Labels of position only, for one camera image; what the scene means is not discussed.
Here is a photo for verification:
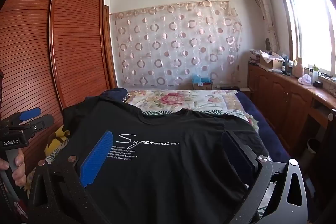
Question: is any person's left hand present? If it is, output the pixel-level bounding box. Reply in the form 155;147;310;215
0;153;26;188

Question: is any navy folded garment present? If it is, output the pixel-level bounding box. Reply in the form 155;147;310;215
101;88;128;102

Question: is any pale gathered window curtain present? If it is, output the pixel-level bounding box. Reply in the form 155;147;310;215
251;0;280;51

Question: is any window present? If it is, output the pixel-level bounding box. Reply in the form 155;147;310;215
273;0;336;77

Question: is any wooden slatted wardrobe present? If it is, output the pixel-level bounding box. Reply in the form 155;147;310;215
0;0;117;177

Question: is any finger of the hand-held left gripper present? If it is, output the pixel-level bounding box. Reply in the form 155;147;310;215
18;108;42;122
26;114;55;134

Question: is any white plastic bag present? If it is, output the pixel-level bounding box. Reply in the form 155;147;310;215
298;74;313;86

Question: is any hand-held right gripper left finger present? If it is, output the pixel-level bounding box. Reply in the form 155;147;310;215
28;130;114;224

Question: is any open cardboard box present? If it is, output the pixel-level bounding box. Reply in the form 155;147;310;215
259;51;284;69

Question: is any palm leaf bed sheet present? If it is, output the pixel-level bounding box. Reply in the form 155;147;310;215
26;109;250;188

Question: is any floral blanket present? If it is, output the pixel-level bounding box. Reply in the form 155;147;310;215
125;89;260;132

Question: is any wooden sideboard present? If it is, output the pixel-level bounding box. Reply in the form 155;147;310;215
247;63;336;161

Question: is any navy bed cover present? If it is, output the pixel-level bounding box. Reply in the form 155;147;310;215
235;90;292;164

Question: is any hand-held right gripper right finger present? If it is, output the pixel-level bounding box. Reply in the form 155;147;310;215
221;130;308;224

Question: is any blue plastic bag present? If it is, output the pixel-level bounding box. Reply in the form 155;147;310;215
192;74;213;84

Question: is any dark trash bin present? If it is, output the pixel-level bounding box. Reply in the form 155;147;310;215
306;139;322;159

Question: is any black printed t-shirt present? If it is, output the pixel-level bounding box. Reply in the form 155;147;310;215
62;98;269;224

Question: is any circle patterned sheer curtain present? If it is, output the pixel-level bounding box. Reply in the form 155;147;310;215
112;0;243;88

